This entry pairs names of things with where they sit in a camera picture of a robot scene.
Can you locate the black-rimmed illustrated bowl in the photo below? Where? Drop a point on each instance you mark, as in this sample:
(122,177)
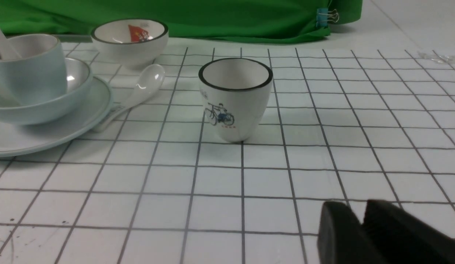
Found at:
(133,43)

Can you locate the pale green plain bowl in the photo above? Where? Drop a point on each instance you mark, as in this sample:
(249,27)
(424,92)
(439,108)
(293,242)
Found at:
(79,78)

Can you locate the green backdrop cloth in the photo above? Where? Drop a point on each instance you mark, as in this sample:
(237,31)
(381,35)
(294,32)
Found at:
(241,21)

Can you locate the plain white ceramic spoon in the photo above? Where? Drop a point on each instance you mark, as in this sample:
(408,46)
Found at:
(7,52)

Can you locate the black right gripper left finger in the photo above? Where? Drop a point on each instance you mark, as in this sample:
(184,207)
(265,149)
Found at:
(341,238)

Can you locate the pale green plain cup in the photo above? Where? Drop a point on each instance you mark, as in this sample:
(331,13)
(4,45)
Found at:
(38,76)

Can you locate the pale green plain plate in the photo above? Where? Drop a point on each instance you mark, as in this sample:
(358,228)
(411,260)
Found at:
(18,140)

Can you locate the white spoon with characters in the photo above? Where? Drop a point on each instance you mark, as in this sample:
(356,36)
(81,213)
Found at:
(149,82)

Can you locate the blue binder clip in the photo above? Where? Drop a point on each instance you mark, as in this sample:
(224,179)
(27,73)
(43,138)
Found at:
(325,16)

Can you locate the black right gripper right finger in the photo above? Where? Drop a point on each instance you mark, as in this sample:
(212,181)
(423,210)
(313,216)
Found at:
(402,238)

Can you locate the black-rimmed bicycle cup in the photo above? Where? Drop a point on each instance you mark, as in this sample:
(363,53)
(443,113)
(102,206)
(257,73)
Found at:
(235,94)

